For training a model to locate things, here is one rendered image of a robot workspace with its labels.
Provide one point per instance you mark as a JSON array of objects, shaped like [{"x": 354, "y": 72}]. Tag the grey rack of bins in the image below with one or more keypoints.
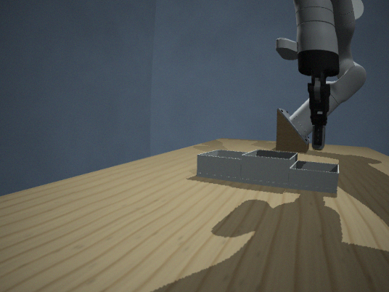
[{"x": 282, "y": 169}]

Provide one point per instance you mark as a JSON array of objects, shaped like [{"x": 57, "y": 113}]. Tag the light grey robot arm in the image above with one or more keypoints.
[{"x": 325, "y": 25}]

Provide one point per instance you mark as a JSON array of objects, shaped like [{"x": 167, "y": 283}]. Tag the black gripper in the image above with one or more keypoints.
[{"x": 321, "y": 64}]

